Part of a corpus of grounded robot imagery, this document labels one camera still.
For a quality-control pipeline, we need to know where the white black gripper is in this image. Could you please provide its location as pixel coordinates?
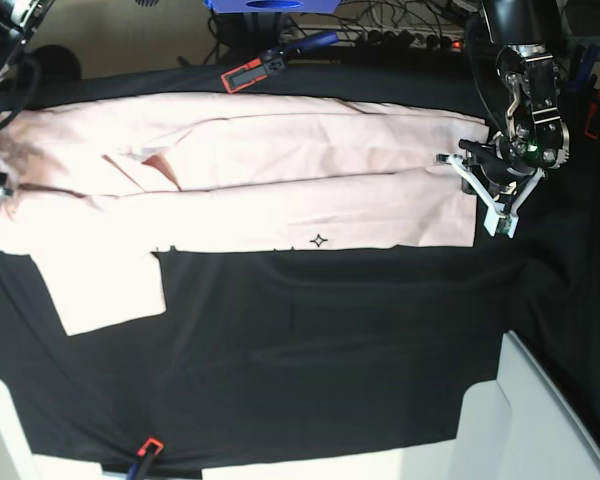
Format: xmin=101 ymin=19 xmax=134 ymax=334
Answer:
xmin=435 ymin=140 xmax=546 ymax=220

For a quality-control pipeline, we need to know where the pink T-shirt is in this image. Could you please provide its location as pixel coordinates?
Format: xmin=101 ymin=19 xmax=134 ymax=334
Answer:
xmin=0 ymin=93 xmax=488 ymax=336

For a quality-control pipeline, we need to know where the red object at right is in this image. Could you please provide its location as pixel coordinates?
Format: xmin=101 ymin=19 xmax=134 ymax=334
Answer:
xmin=583 ymin=88 xmax=600 ymax=140

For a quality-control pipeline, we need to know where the white power strip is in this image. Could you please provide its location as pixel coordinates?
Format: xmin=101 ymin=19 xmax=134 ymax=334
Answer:
xmin=282 ymin=22 xmax=464 ymax=52

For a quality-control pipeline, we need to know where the orange black clamp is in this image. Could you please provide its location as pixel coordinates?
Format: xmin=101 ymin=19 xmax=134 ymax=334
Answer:
xmin=221 ymin=30 xmax=339 ymax=94

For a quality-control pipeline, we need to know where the blue box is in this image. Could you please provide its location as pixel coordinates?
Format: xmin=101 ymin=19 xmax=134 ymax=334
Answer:
xmin=203 ymin=0 xmax=341 ymax=14

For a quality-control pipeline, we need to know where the black table cloth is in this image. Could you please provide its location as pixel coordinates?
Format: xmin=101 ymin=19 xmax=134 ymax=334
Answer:
xmin=0 ymin=67 xmax=600 ymax=469

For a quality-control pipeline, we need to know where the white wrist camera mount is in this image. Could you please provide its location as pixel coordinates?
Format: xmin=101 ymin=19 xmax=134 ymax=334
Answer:
xmin=483 ymin=210 xmax=519 ymax=238

